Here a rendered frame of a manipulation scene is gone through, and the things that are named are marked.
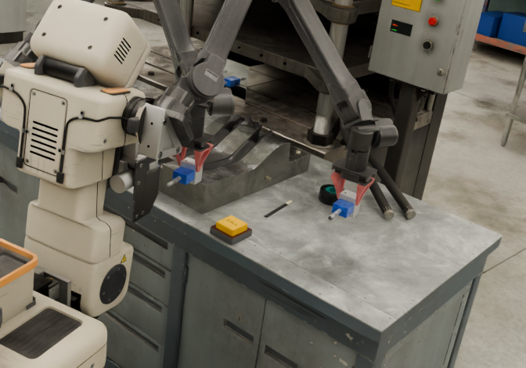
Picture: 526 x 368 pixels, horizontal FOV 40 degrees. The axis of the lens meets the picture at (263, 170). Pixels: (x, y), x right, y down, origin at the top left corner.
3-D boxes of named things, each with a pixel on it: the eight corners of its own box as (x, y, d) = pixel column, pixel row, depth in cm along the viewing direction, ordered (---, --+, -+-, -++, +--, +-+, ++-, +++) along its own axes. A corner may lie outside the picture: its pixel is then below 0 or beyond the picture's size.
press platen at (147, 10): (333, 131, 252) (342, 84, 245) (98, 38, 322) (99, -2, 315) (440, 93, 313) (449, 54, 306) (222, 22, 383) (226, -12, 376)
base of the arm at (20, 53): (-17, 57, 168) (23, 70, 164) (4, 33, 172) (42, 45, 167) (1, 81, 176) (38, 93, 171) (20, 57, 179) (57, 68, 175)
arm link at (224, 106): (180, 79, 189) (187, 65, 181) (221, 80, 193) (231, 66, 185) (185, 121, 186) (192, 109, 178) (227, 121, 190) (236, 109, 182)
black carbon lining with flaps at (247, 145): (203, 178, 204) (207, 148, 200) (164, 159, 212) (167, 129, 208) (279, 151, 229) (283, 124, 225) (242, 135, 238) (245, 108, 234)
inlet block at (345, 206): (336, 231, 179) (340, 212, 177) (319, 224, 181) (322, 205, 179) (358, 213, 190) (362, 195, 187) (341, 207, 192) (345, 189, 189)
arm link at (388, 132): (336, 108, 183) (357, 99, 176) (372, 105, 189) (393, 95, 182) (347, 153, 182) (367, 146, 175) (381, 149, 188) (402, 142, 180)
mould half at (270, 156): (202, 214, 199) (207, 170, 193) (138, 180, 213) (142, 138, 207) (308, 171, 235) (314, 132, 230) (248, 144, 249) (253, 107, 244)
